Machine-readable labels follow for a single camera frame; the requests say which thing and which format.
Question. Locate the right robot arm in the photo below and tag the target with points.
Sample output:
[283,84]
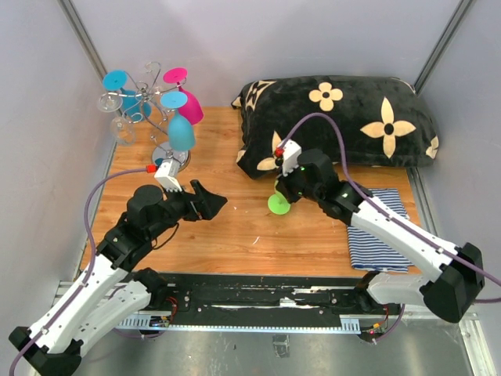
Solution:
[450,279]

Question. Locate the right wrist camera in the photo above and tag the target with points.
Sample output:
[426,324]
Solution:
[286,155]

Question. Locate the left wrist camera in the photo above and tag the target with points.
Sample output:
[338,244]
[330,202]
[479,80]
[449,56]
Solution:
[166,175]

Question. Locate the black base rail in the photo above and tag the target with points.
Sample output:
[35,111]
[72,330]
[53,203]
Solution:
[198,302]

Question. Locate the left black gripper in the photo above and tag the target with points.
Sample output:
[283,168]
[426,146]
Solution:
[203,204]

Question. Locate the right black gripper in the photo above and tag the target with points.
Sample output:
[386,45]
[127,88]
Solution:
[282,186]

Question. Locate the green wine glass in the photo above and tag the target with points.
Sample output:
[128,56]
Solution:
[277,203]

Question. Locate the light blue wine glass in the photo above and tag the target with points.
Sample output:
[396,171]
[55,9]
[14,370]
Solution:
[180,131]

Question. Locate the dark blue wine glass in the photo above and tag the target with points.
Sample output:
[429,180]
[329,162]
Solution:
[124,94]

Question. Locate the black floral pillow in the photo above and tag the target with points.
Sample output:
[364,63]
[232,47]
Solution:
[381,120]

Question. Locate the clear wine glass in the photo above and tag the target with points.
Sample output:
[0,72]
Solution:
[120,127]
[153,68]

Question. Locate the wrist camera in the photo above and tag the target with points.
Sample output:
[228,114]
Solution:
[166,175]
[286,155]

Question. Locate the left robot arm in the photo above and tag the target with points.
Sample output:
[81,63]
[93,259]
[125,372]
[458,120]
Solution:
[109,290]

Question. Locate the chrome wine glass rack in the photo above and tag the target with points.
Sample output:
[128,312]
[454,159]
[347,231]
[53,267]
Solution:
[159,120]

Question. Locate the blue striped cloth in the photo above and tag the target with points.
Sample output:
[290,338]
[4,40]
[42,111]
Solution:
[366,252]

